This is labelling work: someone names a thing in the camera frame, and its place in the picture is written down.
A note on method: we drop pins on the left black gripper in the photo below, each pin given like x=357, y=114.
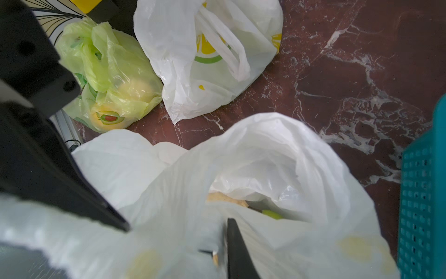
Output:
x=30, y=63

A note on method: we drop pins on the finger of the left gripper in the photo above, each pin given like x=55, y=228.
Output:
x=37, y=166

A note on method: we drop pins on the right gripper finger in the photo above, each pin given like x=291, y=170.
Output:
x=240, y=264

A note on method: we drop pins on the white lemon print bag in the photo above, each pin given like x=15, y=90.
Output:
x=301, y=212

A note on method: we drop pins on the green plastic bag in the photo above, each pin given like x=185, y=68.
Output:
x=118, y=83

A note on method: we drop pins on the plain white plastic bag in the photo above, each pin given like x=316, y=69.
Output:
x=207, y=52

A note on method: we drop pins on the green pear front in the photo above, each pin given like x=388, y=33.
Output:
x=272, y=214

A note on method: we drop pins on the white pear back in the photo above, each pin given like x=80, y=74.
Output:
x=215, y=197

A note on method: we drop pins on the yellow black toolbox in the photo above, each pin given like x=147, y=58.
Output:
x=118, y=13

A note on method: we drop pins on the teal plastic basket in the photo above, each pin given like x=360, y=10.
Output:
x=422, y=216

